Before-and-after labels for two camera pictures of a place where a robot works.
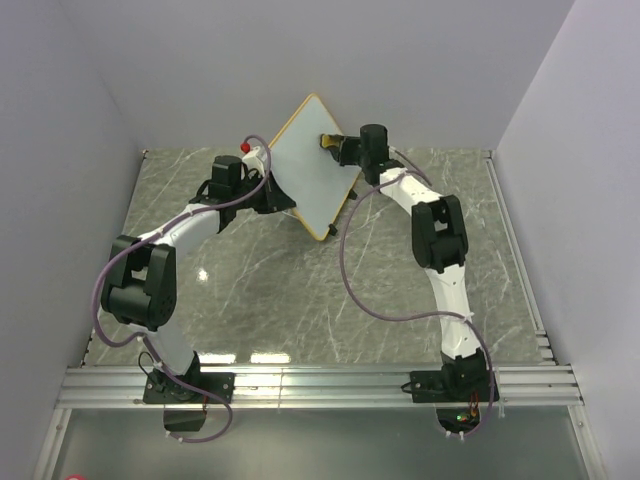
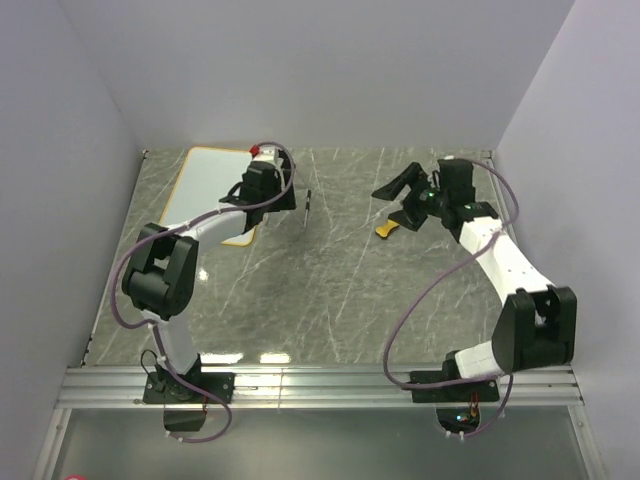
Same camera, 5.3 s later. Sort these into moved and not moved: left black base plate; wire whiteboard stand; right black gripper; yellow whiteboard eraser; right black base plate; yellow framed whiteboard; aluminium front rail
Moved: right black gripper; wire whiteboard stand; yellow whiteboard eraser; yellow framed whiteboard
Not moved: left black base plate; aluminium front rail; right black base plate
